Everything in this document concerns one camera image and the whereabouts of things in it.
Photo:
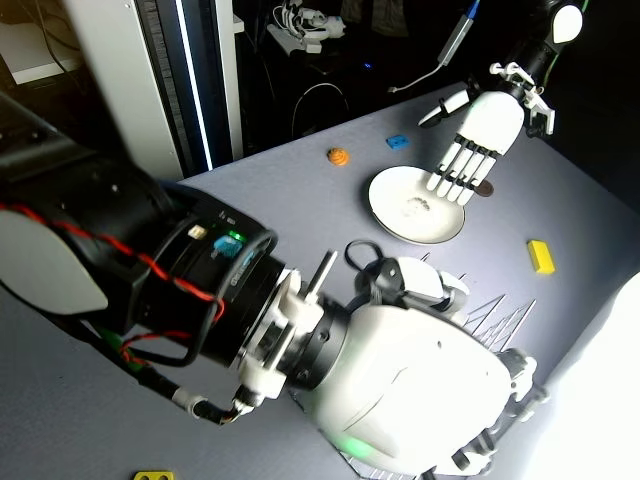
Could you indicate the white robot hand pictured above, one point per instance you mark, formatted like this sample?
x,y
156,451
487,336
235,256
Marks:
x,y
410,375
492,122

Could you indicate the white round plate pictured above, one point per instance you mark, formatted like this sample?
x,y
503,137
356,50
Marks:
x,y
400,215

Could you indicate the spare white robot hand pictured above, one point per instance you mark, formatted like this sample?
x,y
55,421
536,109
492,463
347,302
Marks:
x,y
312,25

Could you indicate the brown round disc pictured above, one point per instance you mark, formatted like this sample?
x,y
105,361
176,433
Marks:
x,y
486,190

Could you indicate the small blue block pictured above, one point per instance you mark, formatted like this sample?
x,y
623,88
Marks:
x,y
398,142

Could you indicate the yellow rectangular block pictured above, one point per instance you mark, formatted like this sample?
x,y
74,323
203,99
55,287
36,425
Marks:
x,y
541,257

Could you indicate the orange swirl toy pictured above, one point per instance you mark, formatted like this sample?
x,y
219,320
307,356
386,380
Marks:
x,y
338,157

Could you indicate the yellow block with holes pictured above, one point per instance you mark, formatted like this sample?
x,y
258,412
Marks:
x,y
152,476

